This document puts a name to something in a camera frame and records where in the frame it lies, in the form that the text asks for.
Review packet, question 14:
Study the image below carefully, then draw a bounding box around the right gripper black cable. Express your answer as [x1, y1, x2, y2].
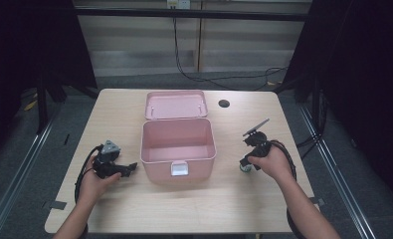
[269, 138, 298, 182]

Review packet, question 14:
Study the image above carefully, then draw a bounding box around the metal floor rail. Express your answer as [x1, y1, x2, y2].
[297, 102, 379, 239]
[0, 114, 58, 239]

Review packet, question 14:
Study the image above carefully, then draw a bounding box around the person's left hand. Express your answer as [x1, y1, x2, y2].
[76, 153, 122, 207]

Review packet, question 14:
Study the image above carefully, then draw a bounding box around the black curtain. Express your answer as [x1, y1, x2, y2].
[0, 0, 98, 163]
[273, 0, 393, 203]

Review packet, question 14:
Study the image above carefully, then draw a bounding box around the pink plastic storage box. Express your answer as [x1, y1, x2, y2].
[139, 90, 217, 184]

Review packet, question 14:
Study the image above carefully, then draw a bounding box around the yellow floor tape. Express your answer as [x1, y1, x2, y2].
[22, 99, 39, 113]

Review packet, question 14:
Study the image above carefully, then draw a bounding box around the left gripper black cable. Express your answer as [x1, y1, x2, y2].
[74, 144, 104, 204]

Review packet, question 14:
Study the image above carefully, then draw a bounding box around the person's right hand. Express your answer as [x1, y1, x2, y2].
[248, 144, 296, 183]

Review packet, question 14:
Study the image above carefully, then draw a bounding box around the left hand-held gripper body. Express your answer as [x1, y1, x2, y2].
[93, 139, 126, 180]

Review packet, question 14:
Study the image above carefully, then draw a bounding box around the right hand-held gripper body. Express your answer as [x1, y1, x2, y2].
[242, 118, 274, 161]

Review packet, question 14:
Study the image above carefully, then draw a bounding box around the black wall cable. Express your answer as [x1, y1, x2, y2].
[171, 7, 289, 92]

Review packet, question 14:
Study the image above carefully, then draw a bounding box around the black metal stand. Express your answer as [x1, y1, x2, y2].
[35, 74, 50, 135]
[310, 78, 328, 142]

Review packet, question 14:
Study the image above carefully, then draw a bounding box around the green white medicine bottle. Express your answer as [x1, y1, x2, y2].
[239, 161, 254, 174]

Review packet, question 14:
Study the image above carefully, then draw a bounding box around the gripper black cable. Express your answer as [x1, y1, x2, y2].
[74, 144, 104, 204]
[269, 138, 298, 182]

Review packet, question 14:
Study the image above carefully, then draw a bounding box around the white wall outlet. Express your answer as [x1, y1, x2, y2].
[166, 0, 191, 10]

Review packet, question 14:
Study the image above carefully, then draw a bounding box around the black horizontal bar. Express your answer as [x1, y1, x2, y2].
[74, 7, 310, 23]

